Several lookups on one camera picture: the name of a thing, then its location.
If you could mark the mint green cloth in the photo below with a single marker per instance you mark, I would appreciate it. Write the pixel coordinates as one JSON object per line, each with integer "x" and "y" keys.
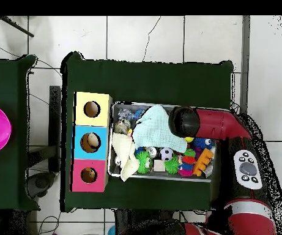
{"x": 153, "y": 132}

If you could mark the cream yellow cloth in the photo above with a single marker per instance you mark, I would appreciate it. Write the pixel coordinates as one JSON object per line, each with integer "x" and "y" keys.
{"x": 126, "y": 151}

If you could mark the brown plush toy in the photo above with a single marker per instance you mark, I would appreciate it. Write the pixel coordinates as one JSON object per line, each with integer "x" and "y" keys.
{"x": 89, "y": 174}

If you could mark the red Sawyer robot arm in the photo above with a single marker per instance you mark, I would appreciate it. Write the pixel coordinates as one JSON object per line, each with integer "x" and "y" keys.
{"x": 216, "y": 122}

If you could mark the wooden box with three holes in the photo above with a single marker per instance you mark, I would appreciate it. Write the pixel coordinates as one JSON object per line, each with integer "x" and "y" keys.
{"x": 101, "y": 151}

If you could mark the shallow mesh bin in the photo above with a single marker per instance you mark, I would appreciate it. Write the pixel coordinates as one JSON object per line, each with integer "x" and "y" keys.
{"x": 167, "y": 178}

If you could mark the silver drink can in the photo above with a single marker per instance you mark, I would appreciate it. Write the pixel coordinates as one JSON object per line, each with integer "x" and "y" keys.
{"x": 152, "y": 151}

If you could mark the green spiky ball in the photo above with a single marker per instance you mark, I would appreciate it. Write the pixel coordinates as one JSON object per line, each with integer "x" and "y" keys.
{"x": 142, "y": 162}

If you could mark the small soccer ball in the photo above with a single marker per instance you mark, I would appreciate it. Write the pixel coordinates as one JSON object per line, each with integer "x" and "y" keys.
{"x": 166, "y": 154}

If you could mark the dark green table cloth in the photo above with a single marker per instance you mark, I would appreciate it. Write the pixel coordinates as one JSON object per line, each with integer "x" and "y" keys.
{"x": 150, "y": 83}
{"x": 3, "y": 85}

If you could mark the plain yellow ball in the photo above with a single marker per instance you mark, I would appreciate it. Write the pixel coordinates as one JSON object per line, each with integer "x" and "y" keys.
{"x": 189, "y": 140}

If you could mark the blue spiky ball with eyes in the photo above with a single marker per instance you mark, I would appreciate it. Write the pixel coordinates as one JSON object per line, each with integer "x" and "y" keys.
{"x": 200, "y": 143}

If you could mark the orange toy brick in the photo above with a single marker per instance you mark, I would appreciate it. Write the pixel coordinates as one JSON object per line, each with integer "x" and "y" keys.
{"x": 201, "y": 161}

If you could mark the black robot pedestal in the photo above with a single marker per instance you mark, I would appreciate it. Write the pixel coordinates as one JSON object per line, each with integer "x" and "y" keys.
{"x": 123, "y": 220}

